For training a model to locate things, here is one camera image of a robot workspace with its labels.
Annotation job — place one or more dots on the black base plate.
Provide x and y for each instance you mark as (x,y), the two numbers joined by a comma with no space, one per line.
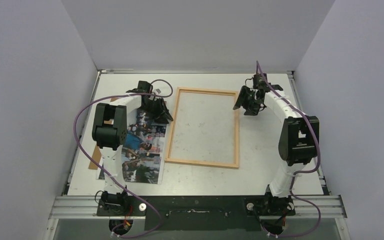
(197,213)

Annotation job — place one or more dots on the aluminium rail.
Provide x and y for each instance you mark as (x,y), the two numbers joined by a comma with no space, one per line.
(87,207)

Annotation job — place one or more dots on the wooden picture frame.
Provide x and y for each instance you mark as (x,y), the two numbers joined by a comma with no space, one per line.
(236,164)

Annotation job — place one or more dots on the brown cardboard backing board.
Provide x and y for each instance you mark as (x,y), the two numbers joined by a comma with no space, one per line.
(96,159)

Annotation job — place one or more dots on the colour photo print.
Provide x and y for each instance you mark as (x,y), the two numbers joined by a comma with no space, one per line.
(142,155)

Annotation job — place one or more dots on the clear plastic sheet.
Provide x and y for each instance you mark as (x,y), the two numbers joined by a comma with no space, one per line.
(204,128)

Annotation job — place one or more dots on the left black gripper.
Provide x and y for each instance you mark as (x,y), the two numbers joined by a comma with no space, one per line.
(162,111)

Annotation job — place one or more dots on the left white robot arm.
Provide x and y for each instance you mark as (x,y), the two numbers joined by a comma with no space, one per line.
(115,197)

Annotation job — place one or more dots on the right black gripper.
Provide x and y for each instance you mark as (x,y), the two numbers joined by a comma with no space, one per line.
(249,100)

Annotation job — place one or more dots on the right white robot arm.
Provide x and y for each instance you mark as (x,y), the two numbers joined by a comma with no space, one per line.
(296,146)

